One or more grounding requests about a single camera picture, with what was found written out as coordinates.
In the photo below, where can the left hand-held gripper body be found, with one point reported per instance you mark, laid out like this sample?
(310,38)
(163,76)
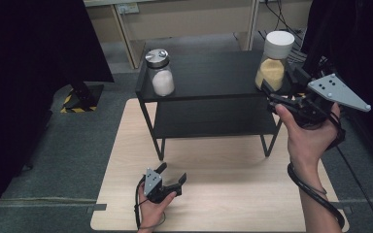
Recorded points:
(152,186)

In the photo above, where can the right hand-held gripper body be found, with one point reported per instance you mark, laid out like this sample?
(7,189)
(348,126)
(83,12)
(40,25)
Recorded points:
(323,97)

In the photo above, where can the glass jar with white lid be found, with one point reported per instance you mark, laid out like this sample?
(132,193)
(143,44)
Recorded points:
(273,63)

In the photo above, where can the black two-tier shelf rack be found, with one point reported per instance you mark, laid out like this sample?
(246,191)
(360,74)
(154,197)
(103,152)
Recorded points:
(213,84)

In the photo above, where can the glass jar with metal lid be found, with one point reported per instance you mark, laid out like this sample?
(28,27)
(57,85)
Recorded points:
(162,79)

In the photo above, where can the person's left hand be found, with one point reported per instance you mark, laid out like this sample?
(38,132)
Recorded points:
(153,212)

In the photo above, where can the person's right hand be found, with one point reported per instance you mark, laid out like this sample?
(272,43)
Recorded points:
(307,142)

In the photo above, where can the grey floor tape strip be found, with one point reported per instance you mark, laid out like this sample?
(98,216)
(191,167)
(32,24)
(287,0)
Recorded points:
(97,207)

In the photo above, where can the black curtain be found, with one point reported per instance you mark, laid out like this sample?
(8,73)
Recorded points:
(29,81)
(366,48)

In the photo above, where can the light wooden desk frame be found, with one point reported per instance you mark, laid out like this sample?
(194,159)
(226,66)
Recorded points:
(187,22)

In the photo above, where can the white wall socket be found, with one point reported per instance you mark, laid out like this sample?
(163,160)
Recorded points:
(128,8)

